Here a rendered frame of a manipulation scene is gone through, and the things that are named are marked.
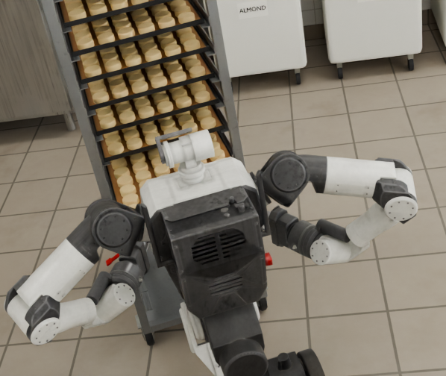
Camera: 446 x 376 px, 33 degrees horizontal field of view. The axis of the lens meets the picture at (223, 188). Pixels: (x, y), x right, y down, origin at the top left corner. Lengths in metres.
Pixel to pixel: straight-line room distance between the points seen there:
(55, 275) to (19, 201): 2.29
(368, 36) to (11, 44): 1.92
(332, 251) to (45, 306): 0.72
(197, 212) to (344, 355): 1.27
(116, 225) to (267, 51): 2.76
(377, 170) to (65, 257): 0.75
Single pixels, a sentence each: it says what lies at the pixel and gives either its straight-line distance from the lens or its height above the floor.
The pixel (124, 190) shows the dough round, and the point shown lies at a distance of 2.40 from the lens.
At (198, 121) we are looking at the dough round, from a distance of 2.53.
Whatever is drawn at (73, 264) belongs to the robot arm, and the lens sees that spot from 1.77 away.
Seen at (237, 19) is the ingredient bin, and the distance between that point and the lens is 4.28.
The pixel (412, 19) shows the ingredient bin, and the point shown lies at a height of 0.34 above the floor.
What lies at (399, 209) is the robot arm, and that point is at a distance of 1.85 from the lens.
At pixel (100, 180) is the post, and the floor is 0.81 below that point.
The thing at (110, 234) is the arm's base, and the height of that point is 1.09.
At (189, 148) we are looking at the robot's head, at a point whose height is 1.20.
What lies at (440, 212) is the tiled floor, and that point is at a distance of 3.43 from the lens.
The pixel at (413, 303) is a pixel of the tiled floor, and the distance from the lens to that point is 3.00.
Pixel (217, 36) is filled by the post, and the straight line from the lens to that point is 2.31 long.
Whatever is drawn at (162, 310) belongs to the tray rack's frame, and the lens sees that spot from 2.90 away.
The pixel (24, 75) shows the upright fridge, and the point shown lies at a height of 0.43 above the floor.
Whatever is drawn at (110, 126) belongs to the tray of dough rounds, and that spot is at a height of 0.96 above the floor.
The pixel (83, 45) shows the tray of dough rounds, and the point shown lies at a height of 1.24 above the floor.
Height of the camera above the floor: 2.09
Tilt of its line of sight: 34 degrees down
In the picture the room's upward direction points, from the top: 11 degrees counter-clockwise
